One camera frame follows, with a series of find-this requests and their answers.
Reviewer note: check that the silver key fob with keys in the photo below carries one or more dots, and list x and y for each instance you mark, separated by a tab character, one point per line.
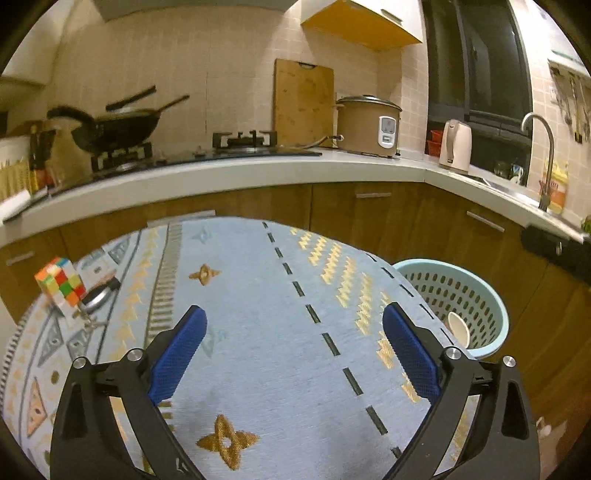
97	297

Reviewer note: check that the multicoloured puzzle cube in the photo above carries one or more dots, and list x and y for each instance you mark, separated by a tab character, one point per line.
60	281

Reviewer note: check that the bamboo chopstick bundle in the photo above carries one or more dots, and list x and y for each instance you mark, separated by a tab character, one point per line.
14	177

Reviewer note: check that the white electric kettle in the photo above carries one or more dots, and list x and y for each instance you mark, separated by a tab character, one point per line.
455	145

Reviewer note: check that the dark sauce bottle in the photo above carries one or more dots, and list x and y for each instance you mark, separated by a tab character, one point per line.
37	157

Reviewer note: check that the clear drinking glass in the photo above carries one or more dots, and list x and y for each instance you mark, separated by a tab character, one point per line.
500	167

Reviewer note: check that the beige rice cooker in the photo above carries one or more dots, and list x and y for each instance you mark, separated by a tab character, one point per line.
369	124

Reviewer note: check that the black wok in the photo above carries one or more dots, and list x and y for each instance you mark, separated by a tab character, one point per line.
124	127

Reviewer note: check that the light blue perforated plastic basket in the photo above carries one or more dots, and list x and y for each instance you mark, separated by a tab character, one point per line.
489	295

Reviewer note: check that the beige bag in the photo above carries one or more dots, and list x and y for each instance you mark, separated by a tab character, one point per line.
67	152

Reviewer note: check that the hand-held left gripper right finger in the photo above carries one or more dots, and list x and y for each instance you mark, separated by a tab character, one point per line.
411	355

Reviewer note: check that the yellow wall cabinet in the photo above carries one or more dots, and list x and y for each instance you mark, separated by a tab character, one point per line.
369	23

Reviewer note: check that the wooden kitchen counter cabinet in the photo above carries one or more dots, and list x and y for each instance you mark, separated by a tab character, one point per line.
323	207

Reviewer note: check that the red plastic containers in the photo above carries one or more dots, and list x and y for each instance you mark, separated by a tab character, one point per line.
434	141

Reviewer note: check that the yellow dish soap bottle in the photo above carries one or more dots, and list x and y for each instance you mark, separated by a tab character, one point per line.
558	191

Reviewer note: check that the wooden cutting board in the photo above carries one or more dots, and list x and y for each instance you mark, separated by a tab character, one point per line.
302	106

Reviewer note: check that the light blue patterned tablecloth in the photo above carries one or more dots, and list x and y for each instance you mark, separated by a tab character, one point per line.
277	300

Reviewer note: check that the dark kitchen window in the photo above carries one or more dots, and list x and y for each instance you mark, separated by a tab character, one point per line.
475	60

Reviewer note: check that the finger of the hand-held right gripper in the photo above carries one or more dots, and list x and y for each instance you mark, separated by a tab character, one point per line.
545	244

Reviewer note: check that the chrome kitchen faucet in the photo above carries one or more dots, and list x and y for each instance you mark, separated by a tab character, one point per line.
545	152

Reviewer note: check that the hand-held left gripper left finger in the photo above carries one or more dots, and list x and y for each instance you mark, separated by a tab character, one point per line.
180	355

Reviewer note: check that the hanging utensil rack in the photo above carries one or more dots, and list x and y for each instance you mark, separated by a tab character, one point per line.
570	92

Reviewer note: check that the black gas stove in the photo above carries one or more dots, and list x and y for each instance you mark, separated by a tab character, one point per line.
207	152

